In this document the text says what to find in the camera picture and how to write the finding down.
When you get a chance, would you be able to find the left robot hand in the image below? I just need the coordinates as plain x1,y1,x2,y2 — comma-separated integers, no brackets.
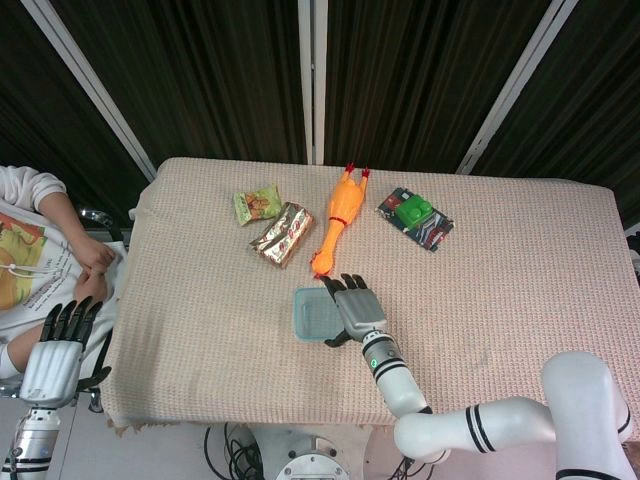
19,295,114,409

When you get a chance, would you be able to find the person right hand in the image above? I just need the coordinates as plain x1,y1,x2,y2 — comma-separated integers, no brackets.
74,272,109,305

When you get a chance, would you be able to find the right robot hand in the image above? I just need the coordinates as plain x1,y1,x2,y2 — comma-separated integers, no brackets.
319,273,389,348

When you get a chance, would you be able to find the person left hand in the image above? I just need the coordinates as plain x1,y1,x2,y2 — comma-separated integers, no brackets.
79,238,118,277

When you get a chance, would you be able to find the teal container lid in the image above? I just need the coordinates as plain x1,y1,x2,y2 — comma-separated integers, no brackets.
293,285,346,344

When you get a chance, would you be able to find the person right forearm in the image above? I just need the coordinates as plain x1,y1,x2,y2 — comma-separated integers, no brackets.
5,327,46,374

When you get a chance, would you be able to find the white silver robot base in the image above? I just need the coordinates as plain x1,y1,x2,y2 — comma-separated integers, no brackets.
249,424,371,480

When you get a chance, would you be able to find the person left forearm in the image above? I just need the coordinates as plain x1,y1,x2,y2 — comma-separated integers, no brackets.
37,189,94,256

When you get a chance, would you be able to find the seated person in white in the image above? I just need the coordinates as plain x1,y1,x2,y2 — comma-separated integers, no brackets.
0,164,129,381

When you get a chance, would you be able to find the gold red-print snack package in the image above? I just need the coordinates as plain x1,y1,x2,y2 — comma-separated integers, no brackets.
249,201,316,271

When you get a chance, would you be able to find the dark patterned snack packet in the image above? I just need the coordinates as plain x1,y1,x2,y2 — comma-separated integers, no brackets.
376,187,455,254

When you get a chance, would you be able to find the orange rubber chicken toy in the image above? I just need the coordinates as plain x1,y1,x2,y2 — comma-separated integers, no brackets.
309,161,372,280

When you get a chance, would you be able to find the beige woven tablecloth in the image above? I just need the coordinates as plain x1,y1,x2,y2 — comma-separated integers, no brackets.
99,157,640,444

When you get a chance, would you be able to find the green toy building block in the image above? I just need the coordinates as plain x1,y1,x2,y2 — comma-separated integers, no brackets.
396,196,434,227

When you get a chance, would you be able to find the green snack packet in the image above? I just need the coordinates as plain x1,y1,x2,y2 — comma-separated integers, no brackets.
232,183,281,228

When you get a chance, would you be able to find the dark brown curtain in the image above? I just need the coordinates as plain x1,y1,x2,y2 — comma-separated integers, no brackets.
0,0,640,226

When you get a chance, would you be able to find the chrome chair handle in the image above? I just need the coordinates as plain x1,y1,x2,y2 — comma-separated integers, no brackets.
79,208,125,244

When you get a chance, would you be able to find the black cable bundle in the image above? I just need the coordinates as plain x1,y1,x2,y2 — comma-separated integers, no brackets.
393,453,419,480
203,422,261,480

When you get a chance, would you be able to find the white frame post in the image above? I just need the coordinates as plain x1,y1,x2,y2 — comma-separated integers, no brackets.
297,0,327,165
455,0,581,175
19,0,159,182

